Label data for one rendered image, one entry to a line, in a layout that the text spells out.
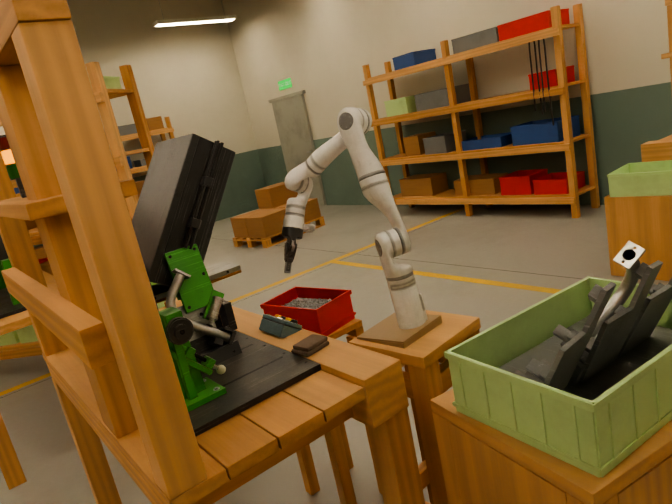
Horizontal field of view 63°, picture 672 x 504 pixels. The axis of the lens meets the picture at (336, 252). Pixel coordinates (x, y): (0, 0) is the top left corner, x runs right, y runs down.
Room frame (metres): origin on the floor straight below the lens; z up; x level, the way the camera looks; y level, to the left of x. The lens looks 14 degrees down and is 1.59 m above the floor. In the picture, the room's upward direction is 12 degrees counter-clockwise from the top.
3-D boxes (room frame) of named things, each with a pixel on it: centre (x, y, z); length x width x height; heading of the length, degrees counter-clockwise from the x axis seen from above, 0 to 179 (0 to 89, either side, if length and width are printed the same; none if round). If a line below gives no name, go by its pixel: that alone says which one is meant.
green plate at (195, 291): (1.82, 0.51, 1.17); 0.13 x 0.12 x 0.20; 35
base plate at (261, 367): (1.84, 0.60, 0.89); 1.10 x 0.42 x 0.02; 35
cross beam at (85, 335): (1.63, 0.90, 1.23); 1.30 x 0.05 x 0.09; 35
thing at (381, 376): (2.00, 0.37, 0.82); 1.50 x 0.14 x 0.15; 35
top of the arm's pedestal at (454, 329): (1.74, -0.20, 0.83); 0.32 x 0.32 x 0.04; 42
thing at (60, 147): (1.67, 0.85, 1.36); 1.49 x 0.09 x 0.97; 35
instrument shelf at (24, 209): (1.69, 0.81, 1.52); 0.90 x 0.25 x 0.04; 35
